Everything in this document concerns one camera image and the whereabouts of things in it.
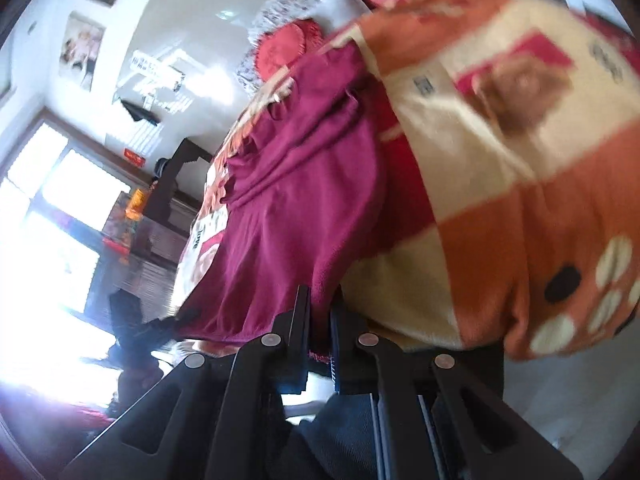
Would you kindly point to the wall poster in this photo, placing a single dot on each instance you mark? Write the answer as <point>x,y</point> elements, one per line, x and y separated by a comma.
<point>82,50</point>

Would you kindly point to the maroon knit sweater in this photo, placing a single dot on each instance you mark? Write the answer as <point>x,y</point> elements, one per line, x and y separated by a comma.
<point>310,170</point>

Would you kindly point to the orange red printed blanket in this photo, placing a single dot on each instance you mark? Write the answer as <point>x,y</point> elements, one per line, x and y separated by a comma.
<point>500,160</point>

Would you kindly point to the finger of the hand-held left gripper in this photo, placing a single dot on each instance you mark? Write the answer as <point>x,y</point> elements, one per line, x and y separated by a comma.
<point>175,325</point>

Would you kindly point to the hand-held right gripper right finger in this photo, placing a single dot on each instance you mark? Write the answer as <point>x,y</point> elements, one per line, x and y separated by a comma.
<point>345,355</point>

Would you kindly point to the white pillow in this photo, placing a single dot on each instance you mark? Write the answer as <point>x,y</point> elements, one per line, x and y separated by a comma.
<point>345,10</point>

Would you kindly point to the dark hanging cloth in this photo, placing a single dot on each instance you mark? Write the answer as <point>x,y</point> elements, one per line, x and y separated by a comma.
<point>142,112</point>

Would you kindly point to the orange basket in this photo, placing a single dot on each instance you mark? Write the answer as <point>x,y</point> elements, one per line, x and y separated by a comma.
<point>136,204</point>

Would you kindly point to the dark hat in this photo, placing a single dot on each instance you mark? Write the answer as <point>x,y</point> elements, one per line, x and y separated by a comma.
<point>163,167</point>

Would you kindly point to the eye chart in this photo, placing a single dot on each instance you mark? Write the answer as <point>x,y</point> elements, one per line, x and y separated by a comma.
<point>150,67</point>

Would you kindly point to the dark wooden table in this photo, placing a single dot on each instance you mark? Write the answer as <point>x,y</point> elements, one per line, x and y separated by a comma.
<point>170,195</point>

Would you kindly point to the red wall sticker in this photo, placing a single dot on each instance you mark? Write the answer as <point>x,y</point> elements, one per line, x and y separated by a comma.
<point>134,156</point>

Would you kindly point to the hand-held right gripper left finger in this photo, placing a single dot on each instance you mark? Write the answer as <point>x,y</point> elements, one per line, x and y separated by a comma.
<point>300,340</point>

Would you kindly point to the person's dark pants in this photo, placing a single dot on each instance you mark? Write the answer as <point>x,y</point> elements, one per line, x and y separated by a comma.
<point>330,435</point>

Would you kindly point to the window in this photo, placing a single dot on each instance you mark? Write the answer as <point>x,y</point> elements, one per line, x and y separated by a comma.
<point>50,220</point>

